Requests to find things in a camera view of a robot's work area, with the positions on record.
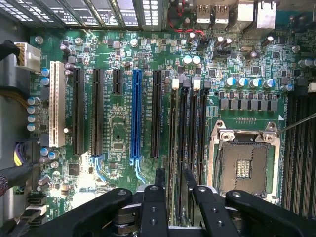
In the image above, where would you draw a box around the green PC motherboard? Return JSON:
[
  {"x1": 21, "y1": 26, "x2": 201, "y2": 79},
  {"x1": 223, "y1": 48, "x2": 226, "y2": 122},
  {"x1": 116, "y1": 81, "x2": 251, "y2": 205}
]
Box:
[{"x1": 29, "y1": 26, "x2": 316, "y2": 224}]

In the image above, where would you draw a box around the thin metal locking lever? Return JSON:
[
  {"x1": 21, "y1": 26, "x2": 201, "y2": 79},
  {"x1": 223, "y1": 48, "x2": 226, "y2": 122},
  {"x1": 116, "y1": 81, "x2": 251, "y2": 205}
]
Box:
[{"x1": 276, "y1": 113, "x2": 316, "y2": 137}]

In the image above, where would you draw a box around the black fan header connector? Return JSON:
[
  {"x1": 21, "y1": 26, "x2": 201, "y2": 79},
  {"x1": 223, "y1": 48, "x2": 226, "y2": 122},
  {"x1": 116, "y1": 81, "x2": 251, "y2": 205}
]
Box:
[{"x1": 211, "y1": 49, "x2": 232, "y2": 59}]

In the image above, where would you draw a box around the black connector with purple wires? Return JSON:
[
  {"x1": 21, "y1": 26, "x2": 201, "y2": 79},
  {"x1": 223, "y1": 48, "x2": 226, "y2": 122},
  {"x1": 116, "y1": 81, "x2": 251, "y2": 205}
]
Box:
[{"x1": 14, "y1": 140, "x2": 41, "y2": 174}]

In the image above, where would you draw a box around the silver ethernet port block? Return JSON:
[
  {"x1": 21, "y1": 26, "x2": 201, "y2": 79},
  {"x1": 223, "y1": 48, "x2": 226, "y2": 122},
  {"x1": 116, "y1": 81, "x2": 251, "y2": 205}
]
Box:
[{"x1": 255, "y1": 1, "x2": 277, "y2": 30}]

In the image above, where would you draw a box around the black sleeved power cable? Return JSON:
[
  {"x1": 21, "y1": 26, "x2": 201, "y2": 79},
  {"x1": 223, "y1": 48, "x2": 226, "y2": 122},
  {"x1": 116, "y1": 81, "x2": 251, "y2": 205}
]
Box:
[{"x1": 0, "y1": 40, "x2": 21, "y2": 58}]

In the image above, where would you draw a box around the white SATA port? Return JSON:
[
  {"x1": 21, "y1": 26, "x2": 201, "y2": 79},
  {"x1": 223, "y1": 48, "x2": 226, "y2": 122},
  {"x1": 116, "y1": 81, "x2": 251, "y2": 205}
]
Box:
[{"x1": 24, "y1": 205, "x2": 48, "y2": 218}]

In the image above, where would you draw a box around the RAM slot with black latch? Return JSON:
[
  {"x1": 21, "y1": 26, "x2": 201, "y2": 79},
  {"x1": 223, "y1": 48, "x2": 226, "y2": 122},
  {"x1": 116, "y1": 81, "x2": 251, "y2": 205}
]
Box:
[
  {"x1": 179, "y1": 75, "x2": 190, "y2": 171},
  {"x1": 198, "y1": 80, "x2": 212, "y2": 186},
  {"x1": 293, "y1": 94, "x2": 307, "y2": 216},
  {"x1": 282, "y1": 94, "x2": 296, "y2": 211}
]

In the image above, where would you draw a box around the red and black wire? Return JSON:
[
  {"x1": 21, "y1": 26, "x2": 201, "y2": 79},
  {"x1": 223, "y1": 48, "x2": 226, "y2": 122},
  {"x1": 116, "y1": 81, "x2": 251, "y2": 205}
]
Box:
[{"x1": 167, "y1": 7, "x2": 207, "y2": 41}]

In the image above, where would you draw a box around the silver CPU socket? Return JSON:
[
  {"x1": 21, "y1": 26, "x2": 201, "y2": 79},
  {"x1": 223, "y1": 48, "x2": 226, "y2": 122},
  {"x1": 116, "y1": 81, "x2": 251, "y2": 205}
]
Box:
[{"x1": 206, "y1": 119, "x2": 281, "y2": 202}]

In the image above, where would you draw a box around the white power connector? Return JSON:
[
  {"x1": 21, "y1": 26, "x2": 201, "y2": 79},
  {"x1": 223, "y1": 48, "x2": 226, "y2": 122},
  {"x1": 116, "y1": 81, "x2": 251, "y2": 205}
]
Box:
[{"x1": 14, "y1": 41, "x2": 42, "y2": 74}]

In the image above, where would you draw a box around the grey metal PC case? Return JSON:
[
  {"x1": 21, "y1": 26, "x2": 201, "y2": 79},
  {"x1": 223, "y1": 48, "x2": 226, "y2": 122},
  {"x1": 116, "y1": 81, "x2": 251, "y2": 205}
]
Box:
[{"x1": 0, "y1": 0, "x2": 316, "y2": 237}]

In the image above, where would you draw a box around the white PCI expansion slot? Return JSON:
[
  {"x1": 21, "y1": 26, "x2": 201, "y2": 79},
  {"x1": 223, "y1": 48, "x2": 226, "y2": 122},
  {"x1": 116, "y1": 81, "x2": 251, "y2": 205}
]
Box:
[{"x1": 48, "y1": 60, "x2": 67, "y2": 148}]

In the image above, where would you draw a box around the RAM slot with white latch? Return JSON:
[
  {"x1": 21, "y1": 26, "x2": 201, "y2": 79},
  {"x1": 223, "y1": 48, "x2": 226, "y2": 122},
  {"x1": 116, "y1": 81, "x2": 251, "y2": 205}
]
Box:
[
  {"x1": 189, "y1": 76, "x2": 201, "y2": 185},
  {"x1": 305, "y1": 82, "x2": 316, "y2": 220},
  {"x1": 169, "y1": 79, "x2": 180, "y2": 163}
]

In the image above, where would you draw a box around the long black expansion slot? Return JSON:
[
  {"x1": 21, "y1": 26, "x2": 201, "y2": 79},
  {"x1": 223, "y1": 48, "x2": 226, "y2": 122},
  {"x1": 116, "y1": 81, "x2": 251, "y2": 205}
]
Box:
[
  {"x1": 72, "y1": 67, "x2": 85, "y2": 156},
  {"x1": 91, "y1": 68, "x2": 105, "y2": 157},
  {"x1": 150, "y1": 69, "x2": 163, "y2": 159}
]

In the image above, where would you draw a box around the silver USB port block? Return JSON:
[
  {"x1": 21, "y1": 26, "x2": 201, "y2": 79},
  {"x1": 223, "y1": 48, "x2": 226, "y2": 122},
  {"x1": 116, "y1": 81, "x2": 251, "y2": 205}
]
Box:
[
  {"x1": 212, "y1": 4, "x2": 230, "y2": 25},
  {"x1": 196, "y1": 4, "x2": 212, "y2": 25}
]

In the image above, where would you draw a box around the blue expansion slot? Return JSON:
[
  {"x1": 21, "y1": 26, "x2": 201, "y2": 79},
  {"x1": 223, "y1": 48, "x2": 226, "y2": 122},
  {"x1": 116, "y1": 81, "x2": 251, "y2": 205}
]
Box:
[{"x1": 129, "y1": 69, "x2": 144, "y2": 159}]

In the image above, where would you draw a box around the black SATA port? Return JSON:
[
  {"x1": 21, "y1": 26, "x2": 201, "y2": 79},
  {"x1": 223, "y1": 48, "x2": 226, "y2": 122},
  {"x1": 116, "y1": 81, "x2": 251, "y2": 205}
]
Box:
[{"x1": 26, "y1": 193, "x2": 48, "y2": 206}]

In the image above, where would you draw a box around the short black expansion slot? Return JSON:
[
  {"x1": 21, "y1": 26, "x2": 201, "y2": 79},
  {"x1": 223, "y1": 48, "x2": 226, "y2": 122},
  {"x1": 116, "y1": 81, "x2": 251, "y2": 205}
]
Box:
[{"x1": 112, "y1": 69, "x2": 123, "y2": 95}]

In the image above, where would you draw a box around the red braided cable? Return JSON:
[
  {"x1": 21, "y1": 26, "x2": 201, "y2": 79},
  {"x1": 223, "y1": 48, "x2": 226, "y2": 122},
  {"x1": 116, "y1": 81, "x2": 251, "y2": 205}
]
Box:
[{"x1": 0, "y1": 174, "x2": 9, "y2": 197}]

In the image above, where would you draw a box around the yellow wire bundle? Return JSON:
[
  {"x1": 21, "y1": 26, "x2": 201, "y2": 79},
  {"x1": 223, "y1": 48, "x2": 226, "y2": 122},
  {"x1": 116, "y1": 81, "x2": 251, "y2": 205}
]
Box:
[{"x1": 0, "y1": 88, "x2": 30, "y2": 110}]

